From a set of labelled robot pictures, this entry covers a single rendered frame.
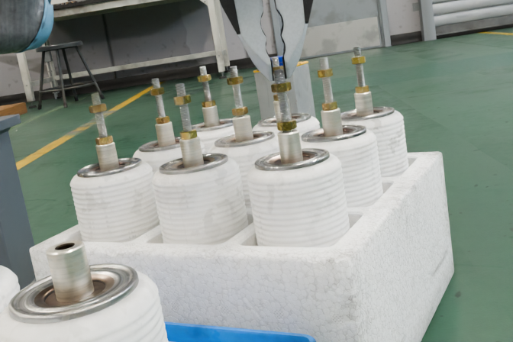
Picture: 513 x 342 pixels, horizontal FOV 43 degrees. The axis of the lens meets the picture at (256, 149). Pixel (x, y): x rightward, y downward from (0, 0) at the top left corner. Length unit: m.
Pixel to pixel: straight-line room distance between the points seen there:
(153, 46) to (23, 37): 4.83
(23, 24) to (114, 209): 0.50
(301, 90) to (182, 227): 0.45
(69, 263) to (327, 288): 0.27
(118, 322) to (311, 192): 0.29
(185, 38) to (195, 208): 5.27
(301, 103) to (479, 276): 0.38
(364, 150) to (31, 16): 0.65
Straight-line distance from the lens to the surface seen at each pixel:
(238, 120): 0.80
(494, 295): 0.92
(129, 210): 0.75
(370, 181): 0.74
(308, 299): 0.61
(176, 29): 5.94
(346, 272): 0.58
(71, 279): 0.40
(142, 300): 0.39
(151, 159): 0.84
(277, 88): 0.64
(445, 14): 6.02
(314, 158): 0.64
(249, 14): 0.63
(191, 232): 0.69
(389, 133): 0.84
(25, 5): 1.15
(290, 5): 0.63
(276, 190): 0.62
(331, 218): 0.64
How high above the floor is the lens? 0.39
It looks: 11 degrees down
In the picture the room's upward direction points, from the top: 9 degrees counter-clockwise
